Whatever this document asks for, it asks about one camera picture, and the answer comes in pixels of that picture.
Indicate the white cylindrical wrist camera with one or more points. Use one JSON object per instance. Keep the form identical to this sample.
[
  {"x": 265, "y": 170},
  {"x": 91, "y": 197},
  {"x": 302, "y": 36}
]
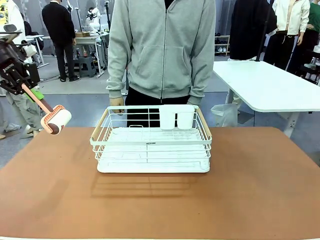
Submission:
[{"x": 29, "y": 50}]

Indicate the person's right forearm grey sleeve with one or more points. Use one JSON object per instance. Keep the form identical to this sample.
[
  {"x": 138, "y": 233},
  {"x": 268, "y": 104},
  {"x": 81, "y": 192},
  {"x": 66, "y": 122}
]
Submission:
[{"x": 116, "y": 75}]

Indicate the black shelf cart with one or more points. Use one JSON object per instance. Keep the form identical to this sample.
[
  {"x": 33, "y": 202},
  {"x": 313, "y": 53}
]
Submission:
[{"x": 312, "y": 68}]

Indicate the clear plastic bag bin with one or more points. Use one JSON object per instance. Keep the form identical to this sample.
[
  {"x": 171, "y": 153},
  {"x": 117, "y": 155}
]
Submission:
[{"x": 225, "y": 115}]

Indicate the brown cardboard box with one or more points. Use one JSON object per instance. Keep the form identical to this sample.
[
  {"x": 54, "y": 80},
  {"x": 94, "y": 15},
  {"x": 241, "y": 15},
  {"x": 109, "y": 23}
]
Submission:
[{"x": 82, "y": 34}]

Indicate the person in white printed coat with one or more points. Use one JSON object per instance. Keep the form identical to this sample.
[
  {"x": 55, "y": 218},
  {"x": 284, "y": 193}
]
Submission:
[{"x": 10, "y": 17}]

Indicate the pink lint roller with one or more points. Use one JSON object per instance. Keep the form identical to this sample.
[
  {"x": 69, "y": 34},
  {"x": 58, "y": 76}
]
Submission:
[{"x": 60, "y": 120}]

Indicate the person in black sweater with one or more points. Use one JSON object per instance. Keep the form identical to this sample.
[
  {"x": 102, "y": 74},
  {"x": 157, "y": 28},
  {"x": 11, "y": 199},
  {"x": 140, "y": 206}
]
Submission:
[{"x": 58, "y": 22}]

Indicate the person's right hand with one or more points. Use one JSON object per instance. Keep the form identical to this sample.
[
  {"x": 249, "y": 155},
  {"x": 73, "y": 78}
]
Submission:
[{"x": 117, "y": 102}]

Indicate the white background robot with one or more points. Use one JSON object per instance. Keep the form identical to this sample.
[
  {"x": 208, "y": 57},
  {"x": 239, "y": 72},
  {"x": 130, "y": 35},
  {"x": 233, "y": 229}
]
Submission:
[{"x": 95, "y": 22}]

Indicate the person in black coat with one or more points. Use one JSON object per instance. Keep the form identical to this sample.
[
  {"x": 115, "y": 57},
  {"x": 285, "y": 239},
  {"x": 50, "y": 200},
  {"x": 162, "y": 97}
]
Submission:
[{"x": 250, "y": 30}]

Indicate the white cutlery holder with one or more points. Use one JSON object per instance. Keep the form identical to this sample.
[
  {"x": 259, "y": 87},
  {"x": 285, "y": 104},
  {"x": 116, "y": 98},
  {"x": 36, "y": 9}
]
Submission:
[{"x": 185, "y": 120}]

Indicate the person in white jacket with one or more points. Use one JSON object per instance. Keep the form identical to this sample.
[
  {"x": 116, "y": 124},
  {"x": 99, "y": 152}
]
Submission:
[{"x": 295, "y": 17}]

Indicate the person's left forearm grey sleeve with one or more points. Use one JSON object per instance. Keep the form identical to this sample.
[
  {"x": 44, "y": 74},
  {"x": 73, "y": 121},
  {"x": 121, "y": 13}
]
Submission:
[{"x": 202, "y": 75}]

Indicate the large white table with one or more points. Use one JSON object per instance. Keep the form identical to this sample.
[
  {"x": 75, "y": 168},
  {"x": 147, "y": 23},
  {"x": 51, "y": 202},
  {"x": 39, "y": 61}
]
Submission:
[{"x": 262, "y": 85}]

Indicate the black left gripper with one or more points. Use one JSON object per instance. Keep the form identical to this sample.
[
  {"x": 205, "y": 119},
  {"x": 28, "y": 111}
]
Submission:
[{"x": 10, "y": 67}]

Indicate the person in grey hoodie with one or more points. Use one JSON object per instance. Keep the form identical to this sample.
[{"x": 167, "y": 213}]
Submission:
[{"x": 162, "y": 50}]

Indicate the black stand pole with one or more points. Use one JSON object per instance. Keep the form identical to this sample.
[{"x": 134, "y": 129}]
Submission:
[{"x": 263, "y": 37}]

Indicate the grey step stool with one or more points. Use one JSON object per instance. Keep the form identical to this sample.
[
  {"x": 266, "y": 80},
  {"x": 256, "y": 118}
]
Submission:
[{"x": 86, "y": 66}]

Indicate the small white desk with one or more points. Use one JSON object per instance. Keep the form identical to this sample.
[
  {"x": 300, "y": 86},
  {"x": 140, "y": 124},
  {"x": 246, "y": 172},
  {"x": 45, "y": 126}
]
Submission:
[{"x": 33, "y": 37}]

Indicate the person in green shirt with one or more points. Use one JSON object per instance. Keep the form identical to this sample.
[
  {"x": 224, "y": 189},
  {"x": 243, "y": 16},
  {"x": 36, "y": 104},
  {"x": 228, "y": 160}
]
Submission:
[{"x": 315, "y": 17}]

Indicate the white drain tray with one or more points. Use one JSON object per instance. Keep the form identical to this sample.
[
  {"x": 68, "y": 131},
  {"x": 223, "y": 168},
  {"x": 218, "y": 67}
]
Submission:
[{"x": 150, "y": 170}]

